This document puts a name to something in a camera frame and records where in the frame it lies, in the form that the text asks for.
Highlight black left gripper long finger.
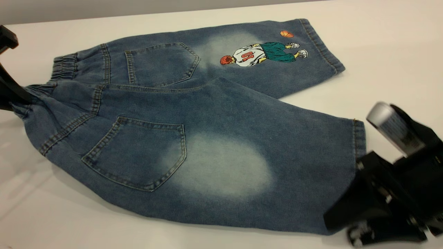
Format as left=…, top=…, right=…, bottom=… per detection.
left=0, top=62, right=35, bottom=111

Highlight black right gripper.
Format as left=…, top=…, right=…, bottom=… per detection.
left=324, top=104, right=443, bottom=248

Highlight blue denim shorts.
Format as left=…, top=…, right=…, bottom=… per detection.
left=10, top=18, right=367, bottom=236

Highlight black left gripper blunt finger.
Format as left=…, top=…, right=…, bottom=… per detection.
left=0, top=25, right=19, bottom=54

